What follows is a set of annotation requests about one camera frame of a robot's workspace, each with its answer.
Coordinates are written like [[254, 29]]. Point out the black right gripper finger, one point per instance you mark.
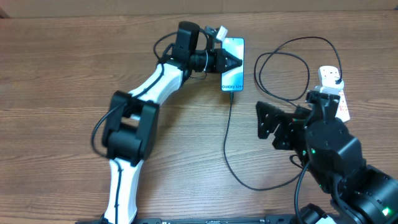
[[324, 105], [267, 120]]

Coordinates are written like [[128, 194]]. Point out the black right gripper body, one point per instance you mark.
[[293, 135]]

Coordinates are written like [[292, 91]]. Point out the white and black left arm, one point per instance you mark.
[[126, 134]]

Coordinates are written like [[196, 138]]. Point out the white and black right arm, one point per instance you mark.
[[360, 192]]

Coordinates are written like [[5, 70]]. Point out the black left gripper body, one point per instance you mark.
[[207, 61]]

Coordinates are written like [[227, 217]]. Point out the white charger plug adapter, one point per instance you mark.
[[332, 82]]

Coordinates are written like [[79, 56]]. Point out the white power extension strip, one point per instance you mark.
[[328, 75]]

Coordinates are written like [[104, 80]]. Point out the Samsung Galaxy smartphone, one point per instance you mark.
[[233, 80]]

